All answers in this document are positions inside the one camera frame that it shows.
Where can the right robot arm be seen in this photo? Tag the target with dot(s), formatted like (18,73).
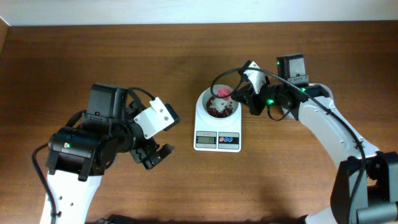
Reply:
(365,188)

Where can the white round bowl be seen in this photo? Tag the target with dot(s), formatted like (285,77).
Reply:
(207,95)

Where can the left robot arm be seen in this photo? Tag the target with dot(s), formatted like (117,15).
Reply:
(71,165)

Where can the white digital kitchen scale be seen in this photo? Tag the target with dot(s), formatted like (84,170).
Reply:
(217,134)

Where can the pink measuring scoop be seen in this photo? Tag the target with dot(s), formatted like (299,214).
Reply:
(224,93)

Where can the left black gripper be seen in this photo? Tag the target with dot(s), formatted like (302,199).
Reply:
(141,156)

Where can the red beans in bowl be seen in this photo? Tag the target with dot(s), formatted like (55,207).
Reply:
(219,107)

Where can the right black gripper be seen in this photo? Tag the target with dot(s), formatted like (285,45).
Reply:
(244,96)

